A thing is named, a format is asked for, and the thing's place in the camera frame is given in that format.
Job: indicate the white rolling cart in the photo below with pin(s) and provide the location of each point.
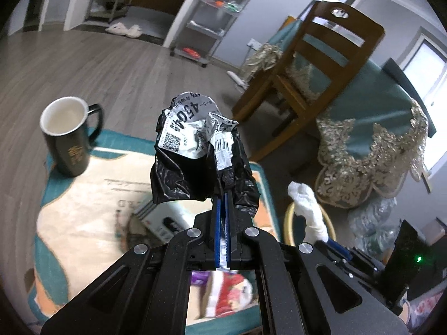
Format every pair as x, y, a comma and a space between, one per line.
209, 31

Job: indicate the white cardboard box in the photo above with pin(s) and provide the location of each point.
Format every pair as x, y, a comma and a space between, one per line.
164, 221

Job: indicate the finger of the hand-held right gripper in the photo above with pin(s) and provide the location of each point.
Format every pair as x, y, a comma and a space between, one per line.
344, 253

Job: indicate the red plastic packet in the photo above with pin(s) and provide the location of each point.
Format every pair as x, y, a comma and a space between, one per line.
191, 52

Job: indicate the teal printed cushion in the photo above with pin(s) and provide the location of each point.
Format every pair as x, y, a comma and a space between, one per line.
80, 216

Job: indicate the window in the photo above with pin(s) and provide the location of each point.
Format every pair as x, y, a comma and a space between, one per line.
424, 66

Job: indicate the black plastic bag white label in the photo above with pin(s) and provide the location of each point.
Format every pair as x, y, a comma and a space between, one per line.
185, 174

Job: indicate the clear large water jug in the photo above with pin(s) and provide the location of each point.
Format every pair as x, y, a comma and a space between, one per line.
373, 223

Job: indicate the red white snack packet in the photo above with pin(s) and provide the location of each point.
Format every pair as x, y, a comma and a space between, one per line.
227, 296

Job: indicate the black mug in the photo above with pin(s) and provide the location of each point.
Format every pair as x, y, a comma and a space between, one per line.
70, 146

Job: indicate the wooden dining chair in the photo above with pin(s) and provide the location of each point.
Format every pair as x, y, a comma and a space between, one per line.
370, 31

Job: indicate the foot in grey slipper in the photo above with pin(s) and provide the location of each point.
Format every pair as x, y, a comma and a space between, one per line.
431, 303

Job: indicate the white slipper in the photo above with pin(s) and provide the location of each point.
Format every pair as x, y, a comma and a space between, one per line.
118, 28
134, 32

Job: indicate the orange plastic item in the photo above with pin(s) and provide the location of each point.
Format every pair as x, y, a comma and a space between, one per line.
220, 4

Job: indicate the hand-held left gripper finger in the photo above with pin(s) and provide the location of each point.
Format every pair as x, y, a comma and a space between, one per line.
227, 237
219, 237

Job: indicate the white plastic floor object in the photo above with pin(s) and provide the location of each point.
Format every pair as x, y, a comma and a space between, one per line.
239, 83

